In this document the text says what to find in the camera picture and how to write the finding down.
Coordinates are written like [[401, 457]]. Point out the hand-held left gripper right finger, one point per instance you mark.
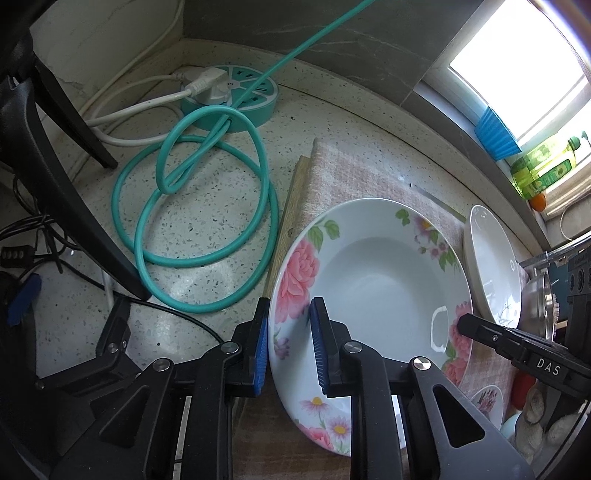
[[318, 350]]

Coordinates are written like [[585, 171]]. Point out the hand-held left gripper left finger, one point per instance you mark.
[[261, 350]]

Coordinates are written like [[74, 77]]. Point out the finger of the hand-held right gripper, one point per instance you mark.
[[508, 341]]

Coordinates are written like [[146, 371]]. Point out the stainless steel bowl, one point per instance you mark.
[[538, 304]]

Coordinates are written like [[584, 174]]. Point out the white plate grey leaf print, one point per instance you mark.
[[489, 263]]

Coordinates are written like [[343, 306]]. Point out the floral deep plate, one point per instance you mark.
[[369, 277]]

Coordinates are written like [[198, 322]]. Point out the person's right hand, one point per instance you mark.
[[549, 415]]

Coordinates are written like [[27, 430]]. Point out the small floral bowl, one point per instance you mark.
[[489, 401]]

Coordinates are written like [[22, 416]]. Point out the pale white bowl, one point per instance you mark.
[[508, 429]]

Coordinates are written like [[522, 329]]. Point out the orange fruit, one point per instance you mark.
[[538, 201]]

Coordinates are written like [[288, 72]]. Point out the green dish soap bottle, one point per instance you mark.
[[545, 168]]

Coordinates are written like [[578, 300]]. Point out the wooden board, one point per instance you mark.
[[291, 221]]

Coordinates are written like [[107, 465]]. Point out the blue silicone cup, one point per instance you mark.
[[496, 136]]

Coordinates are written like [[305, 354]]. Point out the pink checked cloth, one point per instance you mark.
[[360, 175]]

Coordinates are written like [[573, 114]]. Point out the window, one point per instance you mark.
[[521, 69]]

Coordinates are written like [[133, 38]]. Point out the blue clip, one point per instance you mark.
[[23, 300]]

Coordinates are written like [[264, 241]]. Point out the black tripod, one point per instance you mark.
[[69, 184]]

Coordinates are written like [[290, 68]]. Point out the round teal power strip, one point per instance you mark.
[[258, 92]]

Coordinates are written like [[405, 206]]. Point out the black electronic device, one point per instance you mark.
[[14, 255]]

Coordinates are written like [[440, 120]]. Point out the white plug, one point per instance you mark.
[[210, 87]]

